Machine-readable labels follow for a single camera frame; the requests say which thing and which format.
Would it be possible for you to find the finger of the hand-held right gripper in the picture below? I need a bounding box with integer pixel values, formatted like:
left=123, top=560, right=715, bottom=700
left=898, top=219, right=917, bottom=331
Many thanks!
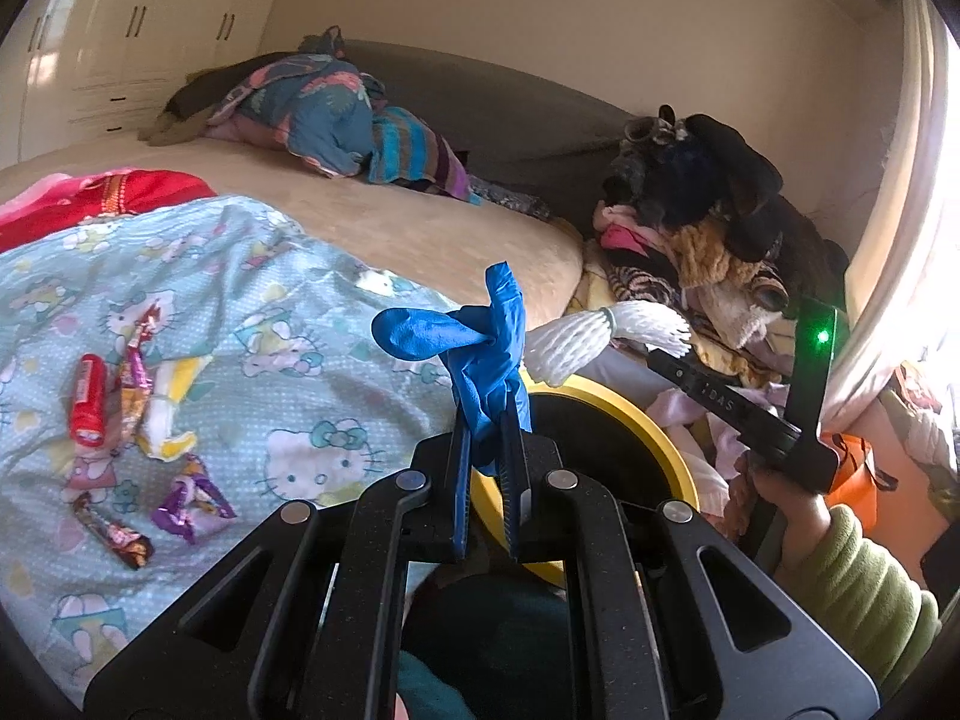
left=645, top=349, right=721, bottom=406

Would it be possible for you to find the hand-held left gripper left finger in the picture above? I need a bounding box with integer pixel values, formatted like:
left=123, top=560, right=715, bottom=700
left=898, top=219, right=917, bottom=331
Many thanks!
left=82, top=420, right=481, bottom=720

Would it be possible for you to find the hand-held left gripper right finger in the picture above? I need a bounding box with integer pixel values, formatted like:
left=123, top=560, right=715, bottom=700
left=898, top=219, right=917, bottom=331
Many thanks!
left=499, top=405, right=878, bottom=720

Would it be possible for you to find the yellow-rimmed black trash bin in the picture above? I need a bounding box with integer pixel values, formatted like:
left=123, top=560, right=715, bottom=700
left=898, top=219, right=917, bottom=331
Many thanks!
left=469, top=379, right=702, bottom=586

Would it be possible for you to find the white foam fruit net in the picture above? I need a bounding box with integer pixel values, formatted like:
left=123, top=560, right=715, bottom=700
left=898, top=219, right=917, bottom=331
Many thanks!
left=521, top=300, right=691, bottom=391

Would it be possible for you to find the blue rubber glove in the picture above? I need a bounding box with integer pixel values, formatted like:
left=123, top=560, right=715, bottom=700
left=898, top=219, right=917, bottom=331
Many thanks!
left=371, top=261, right=535, bottom=477

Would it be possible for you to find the purple orange snack wrapper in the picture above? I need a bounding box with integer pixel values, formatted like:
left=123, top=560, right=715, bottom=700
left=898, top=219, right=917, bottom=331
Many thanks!
left=112, top=300, right=170, bottom=458

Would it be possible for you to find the red snack packet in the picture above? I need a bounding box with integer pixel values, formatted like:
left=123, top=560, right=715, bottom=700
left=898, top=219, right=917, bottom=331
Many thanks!
left=69, top=352, right=107, bottom=452

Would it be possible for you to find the person's right forearm green sleeve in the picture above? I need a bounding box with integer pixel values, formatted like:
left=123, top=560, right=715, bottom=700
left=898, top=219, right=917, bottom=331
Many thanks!
left=780, top=502, right=942, bottom=698

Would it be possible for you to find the person's right hand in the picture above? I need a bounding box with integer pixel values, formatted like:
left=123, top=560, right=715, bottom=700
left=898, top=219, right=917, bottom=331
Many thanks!
left=731, top=454, right=833, bottom=593

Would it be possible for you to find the pale pink cloth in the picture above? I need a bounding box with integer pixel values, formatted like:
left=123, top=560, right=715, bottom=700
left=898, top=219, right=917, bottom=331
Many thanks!
left=645, top=382, right=796, bottom=533

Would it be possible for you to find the white fluffy garment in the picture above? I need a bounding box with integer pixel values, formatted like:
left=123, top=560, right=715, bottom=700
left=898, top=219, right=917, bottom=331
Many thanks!
left=705, top=281, right=796, bottom=350

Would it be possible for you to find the zebra striped cloth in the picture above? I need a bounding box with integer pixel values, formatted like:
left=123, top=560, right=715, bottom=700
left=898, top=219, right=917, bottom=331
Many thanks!
left=604, top=259, right=691, bottom=308

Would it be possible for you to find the tan fuzzy garment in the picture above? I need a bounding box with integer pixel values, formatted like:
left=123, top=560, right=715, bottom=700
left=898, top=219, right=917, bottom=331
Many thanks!
left=667, top=217, right=796, bottom=316

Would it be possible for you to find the person's teal garment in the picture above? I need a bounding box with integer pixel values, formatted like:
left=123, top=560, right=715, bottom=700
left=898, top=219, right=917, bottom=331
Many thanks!
left=397, top=555, right=586, bottom=720

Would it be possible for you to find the pink garment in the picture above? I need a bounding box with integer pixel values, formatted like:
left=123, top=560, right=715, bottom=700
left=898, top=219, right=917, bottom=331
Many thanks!
left=592, top=199, right=676, bottom=256

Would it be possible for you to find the white window curtain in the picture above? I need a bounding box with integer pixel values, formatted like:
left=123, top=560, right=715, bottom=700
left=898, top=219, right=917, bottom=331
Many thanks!
left=817, top=0, right=960, bottom=421

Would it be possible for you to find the pile of black clothes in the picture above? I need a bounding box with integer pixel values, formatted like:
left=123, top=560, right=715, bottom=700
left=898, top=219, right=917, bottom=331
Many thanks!
left=600, top=105, right=848, bottom=301

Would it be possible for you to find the dark patterned cloth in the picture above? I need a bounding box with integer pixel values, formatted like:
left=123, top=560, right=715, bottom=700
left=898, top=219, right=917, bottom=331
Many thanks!
left=465, top=172, right=556, bottom=222

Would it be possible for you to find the purple white snack wrapper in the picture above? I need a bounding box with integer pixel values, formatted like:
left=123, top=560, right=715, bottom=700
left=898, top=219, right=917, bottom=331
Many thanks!
left=148, top=454, right=239, bottom=545

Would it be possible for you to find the beige bed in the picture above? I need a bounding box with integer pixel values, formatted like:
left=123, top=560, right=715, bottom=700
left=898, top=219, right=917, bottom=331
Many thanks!
left=0, top=116, right=586, bottom=331

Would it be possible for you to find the white yellow crumpled wrapper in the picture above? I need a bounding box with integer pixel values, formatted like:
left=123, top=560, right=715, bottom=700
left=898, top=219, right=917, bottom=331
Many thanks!
left=135, top=352, right=215, bottom=462

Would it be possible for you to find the blue cartoon print blanket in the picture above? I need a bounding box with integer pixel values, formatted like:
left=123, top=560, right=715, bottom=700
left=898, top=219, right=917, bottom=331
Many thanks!
left=0, top=195, right=466, bottom=710

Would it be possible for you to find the striped colourful blanket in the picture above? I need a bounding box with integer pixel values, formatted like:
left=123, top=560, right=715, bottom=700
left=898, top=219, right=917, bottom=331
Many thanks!
left=367, top=105, right=485, bottom=203

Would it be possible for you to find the brown snack wrapper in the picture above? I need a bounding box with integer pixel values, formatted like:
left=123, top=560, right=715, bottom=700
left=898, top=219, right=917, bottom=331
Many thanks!
left=71, top=491, right=155, bottom=571

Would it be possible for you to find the blue floral quilt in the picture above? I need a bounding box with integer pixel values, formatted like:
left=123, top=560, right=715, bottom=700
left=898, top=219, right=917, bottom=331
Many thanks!
left=206, top=26, right=391, bottom=181

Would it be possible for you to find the red blanket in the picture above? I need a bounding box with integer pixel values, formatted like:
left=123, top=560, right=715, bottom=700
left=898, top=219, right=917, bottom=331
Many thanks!
left=0, top=169, right=218, bottom=248

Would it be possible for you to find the dark olive cloth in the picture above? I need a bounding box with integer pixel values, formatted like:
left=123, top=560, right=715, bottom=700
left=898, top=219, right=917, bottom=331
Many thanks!
left=137, top=52, right=301, bottom=147

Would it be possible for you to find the pink blanket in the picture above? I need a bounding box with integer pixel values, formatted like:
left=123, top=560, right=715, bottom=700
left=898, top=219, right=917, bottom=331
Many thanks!
left=0, top=172, right=91, bottom=222

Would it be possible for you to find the white glossy wardrobe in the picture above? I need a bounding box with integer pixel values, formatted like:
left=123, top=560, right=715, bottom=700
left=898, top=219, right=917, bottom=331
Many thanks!
left=0, top=0, right=301, bottom=166

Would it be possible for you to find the orange bag with black strap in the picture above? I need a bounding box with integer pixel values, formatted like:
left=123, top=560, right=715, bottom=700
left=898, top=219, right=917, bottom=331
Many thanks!
left=821, top=431, right=901, bottom=518

